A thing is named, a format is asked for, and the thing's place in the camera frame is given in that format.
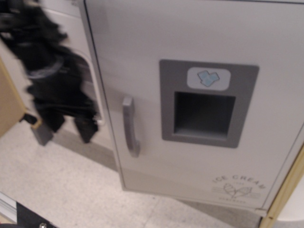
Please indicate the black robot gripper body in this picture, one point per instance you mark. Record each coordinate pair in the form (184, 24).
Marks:
(56, 85)

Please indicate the light wooden left panel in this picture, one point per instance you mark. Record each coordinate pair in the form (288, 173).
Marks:
(12, 109)

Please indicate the white toy oven door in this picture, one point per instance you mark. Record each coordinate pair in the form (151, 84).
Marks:
(71, 71)

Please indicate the wooden kitchen side post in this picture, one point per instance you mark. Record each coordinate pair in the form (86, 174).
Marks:
(289, 185)

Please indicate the white toy fridge door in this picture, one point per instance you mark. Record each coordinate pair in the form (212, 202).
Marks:
(127, 40)

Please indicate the grey ice dispenser panel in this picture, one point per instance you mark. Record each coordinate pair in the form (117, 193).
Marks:
(205, 103)

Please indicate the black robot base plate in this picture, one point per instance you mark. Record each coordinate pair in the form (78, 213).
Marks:
(26, 218)

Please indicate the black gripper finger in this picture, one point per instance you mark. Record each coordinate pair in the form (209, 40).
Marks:
(53, 120)
(86, 127)

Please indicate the grey fridge door handle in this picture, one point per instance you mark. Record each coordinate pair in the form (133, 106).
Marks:
(132, 143)

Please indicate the grey kitchen leg foot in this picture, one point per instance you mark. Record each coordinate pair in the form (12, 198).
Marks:
(42, 133)

